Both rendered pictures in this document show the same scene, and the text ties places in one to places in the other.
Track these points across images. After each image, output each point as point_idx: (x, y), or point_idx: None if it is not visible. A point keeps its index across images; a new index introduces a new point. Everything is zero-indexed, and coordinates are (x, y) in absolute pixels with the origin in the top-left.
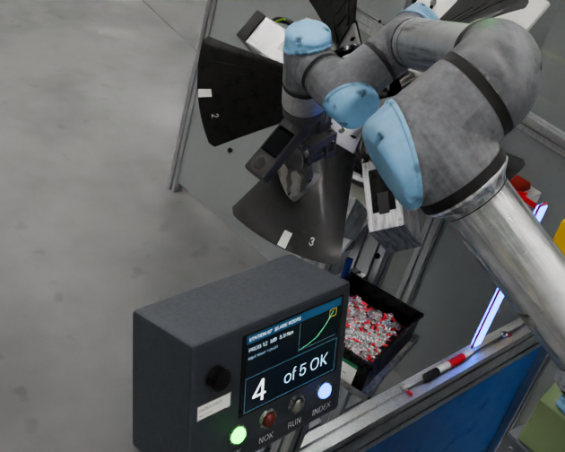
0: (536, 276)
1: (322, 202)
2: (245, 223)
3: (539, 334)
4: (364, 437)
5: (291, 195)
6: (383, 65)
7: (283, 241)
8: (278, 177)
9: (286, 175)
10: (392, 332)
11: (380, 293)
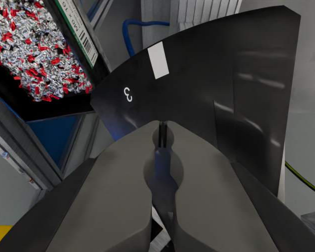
0: None
1: (158, 159)
2: (241, 14)
3: None
4: None
5: (150, 126)
6: None
7: (156, 55)
8: (253, 149)
9: (183, 185)
10: (22, 84)
11: (70, 111)
